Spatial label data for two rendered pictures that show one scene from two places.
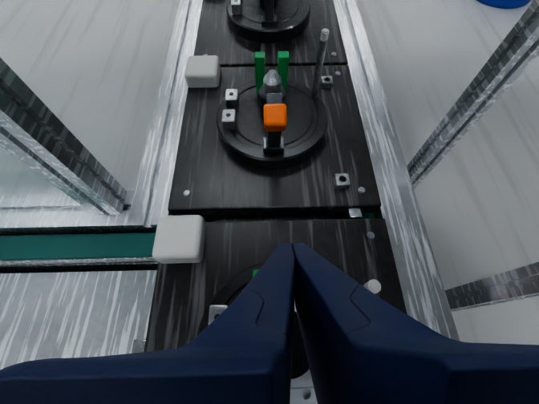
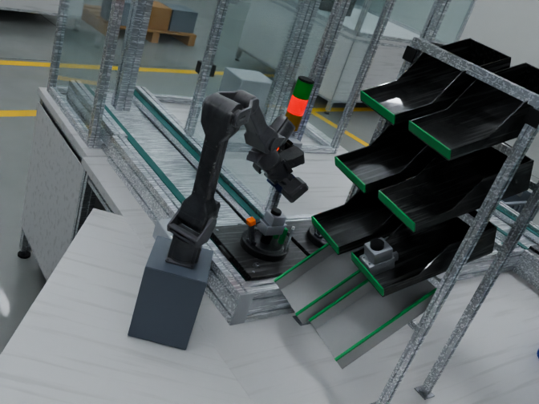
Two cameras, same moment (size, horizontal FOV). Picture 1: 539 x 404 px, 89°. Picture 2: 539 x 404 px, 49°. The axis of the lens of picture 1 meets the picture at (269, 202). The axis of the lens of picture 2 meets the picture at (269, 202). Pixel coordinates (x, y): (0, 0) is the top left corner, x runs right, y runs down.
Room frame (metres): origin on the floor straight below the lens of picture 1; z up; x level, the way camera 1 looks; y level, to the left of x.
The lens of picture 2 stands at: (-1.00, -1.08, 1.81)
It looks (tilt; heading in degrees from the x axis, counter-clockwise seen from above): 25 degrees down; 48
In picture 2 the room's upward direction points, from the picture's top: 19 degrees clockwise
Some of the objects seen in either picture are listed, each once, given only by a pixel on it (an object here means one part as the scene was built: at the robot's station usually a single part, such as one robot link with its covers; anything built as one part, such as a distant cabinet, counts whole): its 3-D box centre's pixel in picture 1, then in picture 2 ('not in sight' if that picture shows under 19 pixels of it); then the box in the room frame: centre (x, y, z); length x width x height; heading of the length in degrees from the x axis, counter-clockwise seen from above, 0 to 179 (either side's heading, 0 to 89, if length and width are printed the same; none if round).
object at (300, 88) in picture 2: not in sight; (302, 89); (0.11, 0.18, 1.39); 0.05 x 0.05 x 0.05
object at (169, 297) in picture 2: not in sight; (171, 292); (-0.35, -0.14, 0.96); 0.14 x 0.14 x 0.20; 55
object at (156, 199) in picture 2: not in sight; (170, 214); (-0.16, 0.26, 0.91); 0.89 x 0.06 x 0.11; 91
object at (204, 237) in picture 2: not in sight; (190, 224); (-0.35, -0.13, 1.15); 0.09 x 0.07 x 0.06; 118
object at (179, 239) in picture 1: (183, 240); not in sight; (0.10, 0.09, 0.97); 0.05 x 0.05 x 0.04; 1
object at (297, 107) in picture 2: not in sight; (297, 104); (0.11, 0.18, 1.34); 0.05 x 0.05 x 0.05
